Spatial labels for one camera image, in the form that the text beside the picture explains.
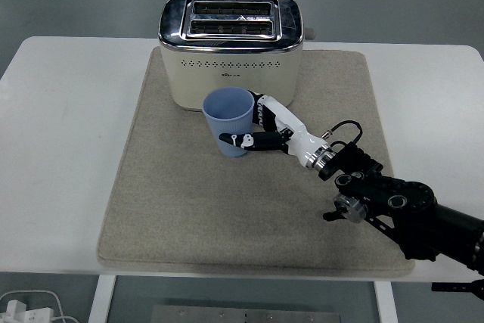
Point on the grey metal plate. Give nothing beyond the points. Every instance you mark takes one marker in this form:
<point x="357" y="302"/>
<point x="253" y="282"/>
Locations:
<point x="246" y="315"/>

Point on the white power strip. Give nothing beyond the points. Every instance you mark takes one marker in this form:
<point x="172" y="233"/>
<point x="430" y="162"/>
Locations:
<point x="26" y="314"/>

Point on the beige felt mat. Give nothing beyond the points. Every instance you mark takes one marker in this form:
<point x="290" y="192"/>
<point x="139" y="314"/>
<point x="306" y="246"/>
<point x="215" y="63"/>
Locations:
<point x="246" y="209"/>

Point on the white table leg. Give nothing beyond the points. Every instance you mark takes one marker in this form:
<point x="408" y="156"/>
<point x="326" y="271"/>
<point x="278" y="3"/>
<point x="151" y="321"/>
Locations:
<point x="101" y="300"/>
<point x="386" y="304"/>

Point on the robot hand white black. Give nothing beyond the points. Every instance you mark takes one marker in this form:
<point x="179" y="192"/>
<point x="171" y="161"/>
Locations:
<point x="298" y="137"/>

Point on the blue ribbed cup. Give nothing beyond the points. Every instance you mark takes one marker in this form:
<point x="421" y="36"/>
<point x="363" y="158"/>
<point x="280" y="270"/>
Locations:
<point x="228" y="130"/>

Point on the black table control panel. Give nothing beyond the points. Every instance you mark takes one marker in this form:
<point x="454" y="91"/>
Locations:
<point x="453" y="287"/>

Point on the cream and chrome toaster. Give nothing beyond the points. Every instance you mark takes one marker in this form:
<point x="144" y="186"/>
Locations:
<point x="230" y="73"/>

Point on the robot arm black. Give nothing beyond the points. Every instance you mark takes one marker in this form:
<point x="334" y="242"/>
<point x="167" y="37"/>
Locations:
<point x="408" y="202"/>

